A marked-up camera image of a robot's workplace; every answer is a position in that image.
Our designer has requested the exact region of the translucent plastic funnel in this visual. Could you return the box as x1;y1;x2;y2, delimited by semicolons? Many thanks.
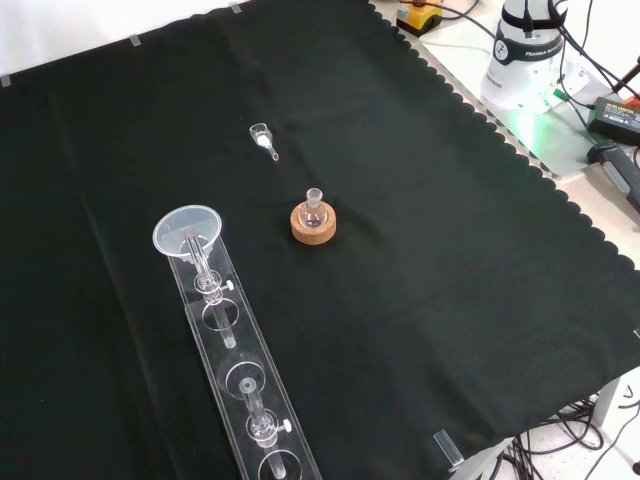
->
152;203;224;274

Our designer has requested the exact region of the glass weighing funnel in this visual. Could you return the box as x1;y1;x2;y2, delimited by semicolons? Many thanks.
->
249;123;281;162

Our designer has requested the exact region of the clear acrylic funnel stand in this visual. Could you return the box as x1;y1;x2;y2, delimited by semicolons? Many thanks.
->
164;228;324;480

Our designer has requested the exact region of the glass round-bottom flask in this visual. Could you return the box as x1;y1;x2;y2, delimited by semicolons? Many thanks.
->
298;187;330;227

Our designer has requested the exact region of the yellow stop button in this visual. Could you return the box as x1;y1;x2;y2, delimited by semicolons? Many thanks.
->
397;0;444;37

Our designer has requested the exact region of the black power adapter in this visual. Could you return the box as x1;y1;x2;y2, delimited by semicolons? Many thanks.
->
587;96;640;147

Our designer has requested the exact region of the black tripod leg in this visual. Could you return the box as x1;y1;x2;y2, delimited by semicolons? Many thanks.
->
610;53;640;95

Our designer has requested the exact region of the cork ring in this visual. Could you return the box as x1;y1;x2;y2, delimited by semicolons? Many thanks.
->
290;201;337;245

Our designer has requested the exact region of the grey metal base plate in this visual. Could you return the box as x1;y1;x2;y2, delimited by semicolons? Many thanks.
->
419;30;609;178

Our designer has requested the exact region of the black cable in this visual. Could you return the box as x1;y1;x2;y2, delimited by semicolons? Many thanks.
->
439;3;502;40
558;19;640;100

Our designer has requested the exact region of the black handle tool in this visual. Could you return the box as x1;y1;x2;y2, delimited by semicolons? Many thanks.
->
585;142;640;214

